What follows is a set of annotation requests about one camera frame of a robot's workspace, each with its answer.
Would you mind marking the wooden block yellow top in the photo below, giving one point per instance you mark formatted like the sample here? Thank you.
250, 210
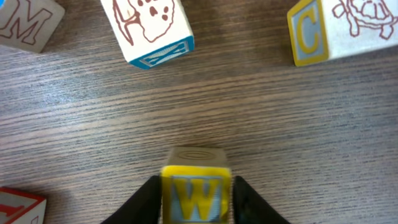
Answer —
196, 185

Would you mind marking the wooden block red top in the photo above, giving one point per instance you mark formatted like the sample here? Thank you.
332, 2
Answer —
18, 207

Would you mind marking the wooden block blue X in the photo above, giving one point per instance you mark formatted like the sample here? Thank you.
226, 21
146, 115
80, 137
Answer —
150, 32

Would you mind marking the wooden block letter L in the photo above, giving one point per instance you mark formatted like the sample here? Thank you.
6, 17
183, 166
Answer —
322, 30

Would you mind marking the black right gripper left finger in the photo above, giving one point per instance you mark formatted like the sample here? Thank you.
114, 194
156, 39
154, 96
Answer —
143, 207

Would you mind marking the wooden block blue D top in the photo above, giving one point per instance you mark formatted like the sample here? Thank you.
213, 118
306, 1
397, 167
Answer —
28, 24

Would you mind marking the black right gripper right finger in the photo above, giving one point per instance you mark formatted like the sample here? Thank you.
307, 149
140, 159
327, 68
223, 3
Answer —
250, 208

